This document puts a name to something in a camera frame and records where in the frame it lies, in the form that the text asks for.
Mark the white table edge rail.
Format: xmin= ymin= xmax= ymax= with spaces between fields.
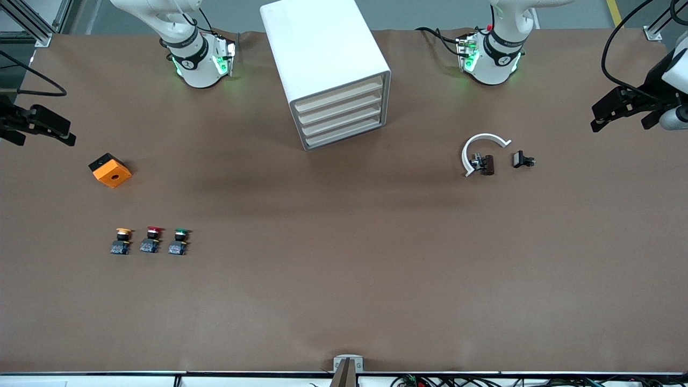
xmin=0 ymin=370 xmax=688 ymax=387

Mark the cable bundle under table edge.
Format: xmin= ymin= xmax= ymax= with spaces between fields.
xmin=390 ymin=374 xmax=688 ymax=387

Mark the black base cable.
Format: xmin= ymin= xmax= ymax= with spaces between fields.
xmin=415 ymin=26 xmax=464 ymax=57
xmin=183 ymin=0 xmax=217 ymax=34

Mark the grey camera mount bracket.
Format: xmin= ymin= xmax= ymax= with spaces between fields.
xmin=330 ymin=354 xmax=364 ymax=387

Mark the green push button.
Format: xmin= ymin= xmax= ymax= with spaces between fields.
xmin=168 ymin=228 xmax=190 ymax=255

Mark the brown table mat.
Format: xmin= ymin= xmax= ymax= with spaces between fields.
xmin=0 ymin=28 xmax=688 ymax=374

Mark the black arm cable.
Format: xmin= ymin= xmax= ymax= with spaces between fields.
xmin=0 ymin=51 xmax=68 ymax=97
xmin=601 ymin=0 xmax=688 ymax=103

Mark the black right base cable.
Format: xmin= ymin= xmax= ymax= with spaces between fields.
xmin=183 ymin=0 xmax=217 ymax=34

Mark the black left base cable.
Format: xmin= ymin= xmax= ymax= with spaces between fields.
xmin=415 ymin=26 xmax=464 ymax=57

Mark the aluminium frame post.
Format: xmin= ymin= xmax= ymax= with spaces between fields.
xmin=0 ymin=0 xmax=74 ymax=48
xmin=644 ymin=0 xmax=688 ymax=42

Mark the white curved ring part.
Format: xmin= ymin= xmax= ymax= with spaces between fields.
xmin=461 ymin=133 xmax=512 ymax=178

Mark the red push button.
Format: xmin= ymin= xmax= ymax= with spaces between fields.
xmin=140 ymin=226 xmax=163 ymax=254

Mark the black connector with metal clip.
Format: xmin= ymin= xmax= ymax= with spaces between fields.
xmin=471 ymin=154 xmax=496 ymax=176

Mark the orange button box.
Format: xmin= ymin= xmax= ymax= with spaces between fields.
xmin=89 ymin=153 xmax=132 ymax=189

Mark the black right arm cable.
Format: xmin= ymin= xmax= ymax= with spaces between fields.
xmin=0 ymin=51 xmax=68 ymax=97

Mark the yellow push button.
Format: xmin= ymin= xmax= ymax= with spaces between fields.
xmin=110 ymin=227 xmax=133 ymax=255

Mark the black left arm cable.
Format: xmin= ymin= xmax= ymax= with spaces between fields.
xmin=601 ymin=0 xmax=688 ymax=103

